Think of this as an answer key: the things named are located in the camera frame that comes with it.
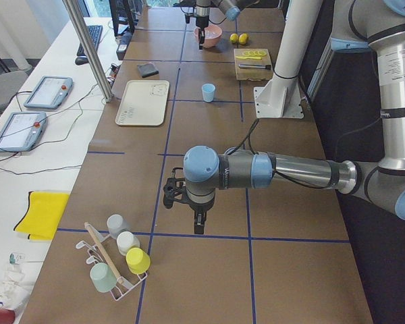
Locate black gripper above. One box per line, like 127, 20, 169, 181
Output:
184, 6, 210, 50
163, 167, 210, 234

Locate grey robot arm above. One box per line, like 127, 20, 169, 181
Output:
184, 0, 259, 49
163, 1, 405, 234

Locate clear ice cubes pile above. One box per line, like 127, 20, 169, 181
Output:
205, 26, 221, 39

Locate light blue plastic cup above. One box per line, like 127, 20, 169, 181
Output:
201, 83, 216, 103

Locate yellow plastic cup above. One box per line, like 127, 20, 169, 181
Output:
126, 247, 151, 275

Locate white plastic cup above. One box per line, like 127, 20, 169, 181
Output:
116, 231, 140, 256

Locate grey plastic cup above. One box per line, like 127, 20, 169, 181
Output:
107, 214, 130, 239

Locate mint green plastic cup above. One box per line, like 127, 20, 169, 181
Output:
90, 263, 117, 293

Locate pink ribbed bowl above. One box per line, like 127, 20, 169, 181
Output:
194, 24, 223, 49

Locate whole yellow lemon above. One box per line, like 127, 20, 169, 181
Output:
229, 33, 239, 44
238, 33, 249, 46

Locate yellow plastic knife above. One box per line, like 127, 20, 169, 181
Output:
235, 55, 262, 61

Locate wooden cutting board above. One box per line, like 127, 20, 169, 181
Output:
234, 49, 273, 81

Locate steel black muddler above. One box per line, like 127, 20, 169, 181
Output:
238, 63, 271, 70

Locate grey folded cloth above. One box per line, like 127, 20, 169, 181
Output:
137, 62, 159, 78

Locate cream bear serving tray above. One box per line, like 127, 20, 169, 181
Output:
115, 80, 169, 126

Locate black keyboard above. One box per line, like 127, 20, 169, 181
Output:
76, 24, 104, 57

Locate black computer mouse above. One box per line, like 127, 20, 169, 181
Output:
74, 56, 88, 65

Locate yellow cloth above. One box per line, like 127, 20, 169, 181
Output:
13, 191, 70, 240

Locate far teach pendant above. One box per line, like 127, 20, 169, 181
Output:
24, 76, 74, 109

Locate teach pendant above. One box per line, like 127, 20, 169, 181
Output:
0, 111, 47, 153
24, 76, 74, 109

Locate near teach pendant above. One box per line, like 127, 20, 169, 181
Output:
0, 111, 47, 153

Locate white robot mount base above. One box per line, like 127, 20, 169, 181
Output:
254, 0, 323, 119

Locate aluminium frame post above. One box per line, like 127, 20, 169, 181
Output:
63, 0, 113, 103

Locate white wire cup rack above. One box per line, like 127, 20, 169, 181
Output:
76, 231, 149, 301

